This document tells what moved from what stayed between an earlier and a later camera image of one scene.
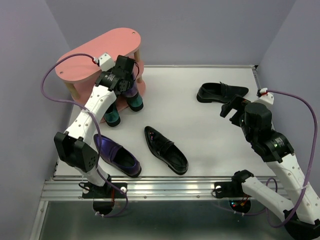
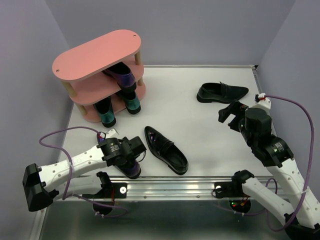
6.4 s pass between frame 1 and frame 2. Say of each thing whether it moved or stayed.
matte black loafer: stayed
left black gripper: moved
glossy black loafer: stayed
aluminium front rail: stayed
